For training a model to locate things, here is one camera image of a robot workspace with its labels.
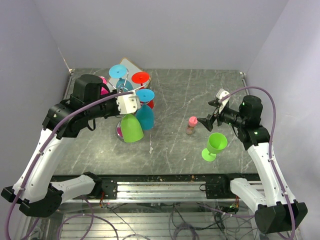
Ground small whiteboard with wooden frame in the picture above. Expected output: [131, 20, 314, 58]
[108, 57, 151, 89]

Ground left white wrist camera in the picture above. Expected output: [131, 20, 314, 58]
[116, 91, 141, 115]

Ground green wine glass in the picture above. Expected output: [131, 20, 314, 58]
[201, 132, 228, 162]
[120, 113, 144, 143]

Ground green wine glass front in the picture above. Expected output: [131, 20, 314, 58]
[201, 132, 228, 162]

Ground small pink-capped bottle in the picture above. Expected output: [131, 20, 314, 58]
[186, 116, 198, 135]

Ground magenta plastic wine glass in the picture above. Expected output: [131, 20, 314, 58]
[100, 76, 110, 95]

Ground blue wine glass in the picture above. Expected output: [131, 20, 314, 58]
[108, 64, 133, 92]
[135, 88, 155, 131]

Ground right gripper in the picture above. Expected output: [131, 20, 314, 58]
[197, 99, 246, 131]

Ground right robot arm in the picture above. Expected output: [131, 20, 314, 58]
[198, 95, 308, 234]

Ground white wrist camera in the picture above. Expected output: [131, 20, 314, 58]
[216, 88, 230, 113]
[116, 91, 141, 115]

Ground chrome wine glass rack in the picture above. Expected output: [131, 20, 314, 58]
[109, 64, 150, 143]

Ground red plastic wine glass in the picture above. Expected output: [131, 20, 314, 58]
[131, 71, 155, 109]

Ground aluminium mounting rail frame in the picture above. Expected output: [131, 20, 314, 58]
[24, 172, 296, 240]

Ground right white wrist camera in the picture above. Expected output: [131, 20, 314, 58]
[216, 88, 230, 113]

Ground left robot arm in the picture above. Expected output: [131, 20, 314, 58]
[1, 74, 121, 218]

